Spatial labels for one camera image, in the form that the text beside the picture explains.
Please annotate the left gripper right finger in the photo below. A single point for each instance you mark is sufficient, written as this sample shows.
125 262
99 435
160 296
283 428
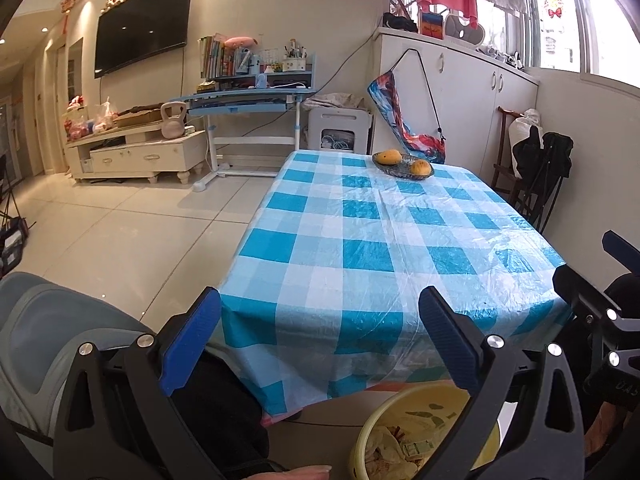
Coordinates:
522 420

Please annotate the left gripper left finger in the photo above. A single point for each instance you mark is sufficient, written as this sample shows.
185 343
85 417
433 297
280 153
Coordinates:
116 418

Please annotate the white plastic bag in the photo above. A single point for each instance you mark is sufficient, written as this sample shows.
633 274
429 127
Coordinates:
384 459

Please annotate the yellow trash bin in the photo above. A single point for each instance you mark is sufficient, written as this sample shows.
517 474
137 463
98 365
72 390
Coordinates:
419 418

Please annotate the person's right hand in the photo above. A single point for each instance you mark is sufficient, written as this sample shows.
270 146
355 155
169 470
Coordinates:
608 417

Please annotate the person's left hand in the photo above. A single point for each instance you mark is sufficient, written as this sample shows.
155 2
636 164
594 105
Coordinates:
316 472

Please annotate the grey padded seat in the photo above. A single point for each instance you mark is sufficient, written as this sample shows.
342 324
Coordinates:
42 327

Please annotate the dark wooden chair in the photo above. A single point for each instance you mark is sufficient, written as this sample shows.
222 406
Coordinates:
534 202

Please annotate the black clothes on chair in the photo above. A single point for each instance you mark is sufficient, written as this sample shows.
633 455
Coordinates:
538 151

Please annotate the blue white checkered tablecloth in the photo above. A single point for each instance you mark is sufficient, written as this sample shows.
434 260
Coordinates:
321 299

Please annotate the right yellow mango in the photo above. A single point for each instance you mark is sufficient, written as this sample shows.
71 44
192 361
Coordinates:
420 168

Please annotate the dark fruit bowl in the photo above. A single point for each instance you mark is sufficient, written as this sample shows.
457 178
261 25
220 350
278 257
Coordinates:
400 171

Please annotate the cream TV cabinet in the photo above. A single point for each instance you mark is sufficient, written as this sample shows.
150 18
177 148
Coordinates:
137 153

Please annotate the pink kettlebell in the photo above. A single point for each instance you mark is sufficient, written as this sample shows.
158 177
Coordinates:
173 114

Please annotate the white plastic stool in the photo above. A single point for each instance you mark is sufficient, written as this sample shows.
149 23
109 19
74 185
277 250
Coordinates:
339 129

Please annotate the blue children study desk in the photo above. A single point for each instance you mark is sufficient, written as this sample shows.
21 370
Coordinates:
285 92

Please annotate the row of books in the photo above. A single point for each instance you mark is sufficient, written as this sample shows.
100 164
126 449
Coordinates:
219 58

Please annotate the pink plush toy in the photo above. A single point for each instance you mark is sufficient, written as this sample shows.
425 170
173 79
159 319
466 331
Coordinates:
240 42

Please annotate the white wall cabinets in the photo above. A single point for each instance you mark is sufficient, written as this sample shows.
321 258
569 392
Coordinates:
442 84

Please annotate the wall mounted black television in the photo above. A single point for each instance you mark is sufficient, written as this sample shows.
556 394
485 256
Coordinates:
138 29

